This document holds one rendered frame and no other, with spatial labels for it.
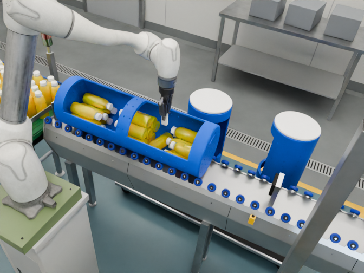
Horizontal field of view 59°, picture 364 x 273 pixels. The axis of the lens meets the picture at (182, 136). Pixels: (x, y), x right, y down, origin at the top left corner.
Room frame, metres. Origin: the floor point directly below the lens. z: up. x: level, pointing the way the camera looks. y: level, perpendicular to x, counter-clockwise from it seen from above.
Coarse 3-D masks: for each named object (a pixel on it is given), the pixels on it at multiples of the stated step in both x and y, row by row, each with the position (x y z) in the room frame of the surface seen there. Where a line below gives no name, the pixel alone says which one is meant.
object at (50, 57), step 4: (52, 52) 2.04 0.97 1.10; (48, 56) 2.01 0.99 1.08; (52, 56) 2.02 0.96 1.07; (48, 60) 2.01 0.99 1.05; (52, 60) 2.01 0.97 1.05; (48, 64) 2.02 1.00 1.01; (52, 64) 2.01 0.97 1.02; (52, 68) 2.01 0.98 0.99; (56, 68) 2.04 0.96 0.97; (52, 72) 2.01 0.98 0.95; (56, 72) 2.03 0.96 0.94; (56, 76) 2.02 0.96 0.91; (56, 80) 2.02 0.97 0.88
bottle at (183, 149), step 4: (176, 144) 1.19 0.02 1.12; (180, 144) 1.19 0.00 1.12; (184, 144) 1.19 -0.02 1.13; (176, 148) 1.17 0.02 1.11; (180, 148) 1.17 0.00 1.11; (184, 148) 1.17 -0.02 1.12; (188, 148) 1.16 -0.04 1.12; (176, 152) 1.17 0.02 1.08; (180, 152) 1.16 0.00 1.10; (184, 152) 1.15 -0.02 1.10; (188, 152) 1.15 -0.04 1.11; (184, 156) 1.15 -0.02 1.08
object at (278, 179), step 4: (280, 172) 1.11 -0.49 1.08; (276, 176) 1.08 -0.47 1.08; (280, 176) 1.08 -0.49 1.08; (276, 180) 1.06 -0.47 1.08; (280, 180) 1.05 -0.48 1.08; (272, 184) 1.03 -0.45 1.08; (276, 184) 1.03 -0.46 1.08; (280, 184) 1.03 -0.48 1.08; (272, 188) 1.02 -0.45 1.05; (276, 188) 1.01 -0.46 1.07; (272, 192) 1.02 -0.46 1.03; (276, 192) 1.01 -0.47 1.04; (272, 196) 1.01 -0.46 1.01; (276, 196) 1.01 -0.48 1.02; (272, 200) 1.01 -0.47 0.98; (268, 204) 1.01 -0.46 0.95; (272, 204) 1.01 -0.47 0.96
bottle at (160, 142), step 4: (160, 136) 1.32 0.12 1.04; (164, 136) 1.32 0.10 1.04; (168, 136) 1.33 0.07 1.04; (172, 136) 1.35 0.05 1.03; (156, 140) 1.29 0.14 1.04; (160, 140) 1.29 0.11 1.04; (164, 140) 1.30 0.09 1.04; (148, 144) 1.27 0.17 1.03; (152, 144) 1.26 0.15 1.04; (156, 144) 1.26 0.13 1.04; (160, 144) 1.27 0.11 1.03; (164, 144) 1.29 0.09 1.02; (160, 148) 1.26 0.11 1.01
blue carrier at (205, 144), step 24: (72, 96) 1.51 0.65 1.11; (120, 96) 1.54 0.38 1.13; (72, 120) 1.34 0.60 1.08; (120, 120) 1.26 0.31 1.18; (168, 120) 1.43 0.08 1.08; (192, 120) 1.36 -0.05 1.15; (120, 144) 1.23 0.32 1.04; (144, 144) 1.17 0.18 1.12; (192, 144) 1.12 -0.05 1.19; (216, 144) 1.28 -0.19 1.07; (192, 168) 1.07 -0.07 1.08
